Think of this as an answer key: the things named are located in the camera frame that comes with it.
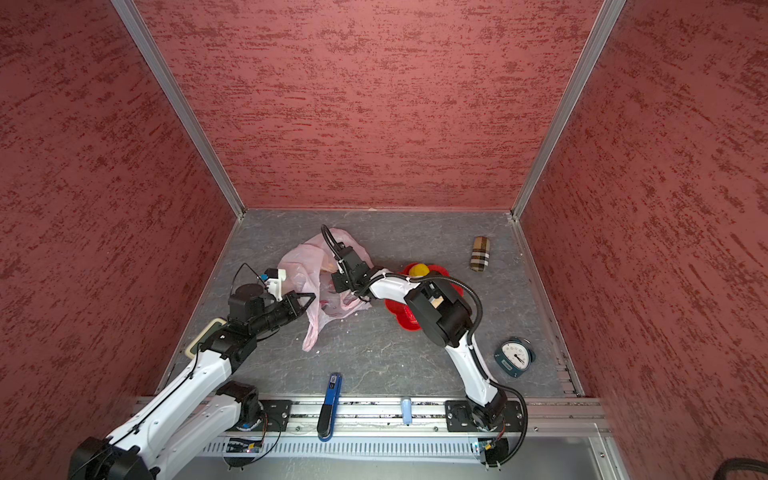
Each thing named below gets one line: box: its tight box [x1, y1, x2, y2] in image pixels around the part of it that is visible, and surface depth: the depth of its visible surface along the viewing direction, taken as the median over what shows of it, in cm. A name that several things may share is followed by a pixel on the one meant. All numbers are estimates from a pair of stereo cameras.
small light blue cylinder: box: [402, 396, 412, 426], surface depth 75 cm
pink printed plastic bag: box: [278, 228, 373, 352], surface depth 85 cm
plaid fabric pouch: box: [470, 236, 491, 273], surface depth 106 cm
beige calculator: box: [185, 317, 227, 359], surface depth 87 cm
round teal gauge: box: [494, 337, 536, 378], surface depth 82 cm
